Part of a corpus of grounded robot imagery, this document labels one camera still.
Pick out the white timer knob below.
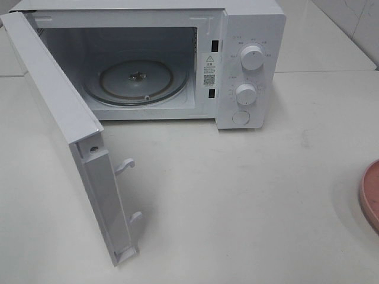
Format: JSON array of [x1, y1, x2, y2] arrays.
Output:
[[236, 83, 258, 105]]

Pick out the white microwave door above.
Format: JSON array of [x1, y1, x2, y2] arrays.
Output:
[[1, 12, 142, 266]]

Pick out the pink round plate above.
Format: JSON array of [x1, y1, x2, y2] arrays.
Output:
[[359, 160, 378, 233]]

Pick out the white warning label sticker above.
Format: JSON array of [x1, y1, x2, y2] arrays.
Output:
[[200, 52, 220, 88]]

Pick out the glass microwave turntable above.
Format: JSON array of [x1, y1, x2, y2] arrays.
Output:
[[83, 59, 189, 107]]

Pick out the white microwave oven body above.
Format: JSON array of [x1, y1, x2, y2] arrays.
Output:
[[7, 1, 286, 129]]

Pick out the upper white power knob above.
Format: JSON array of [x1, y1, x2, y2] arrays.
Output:
[[240, 43, 265, 71]]

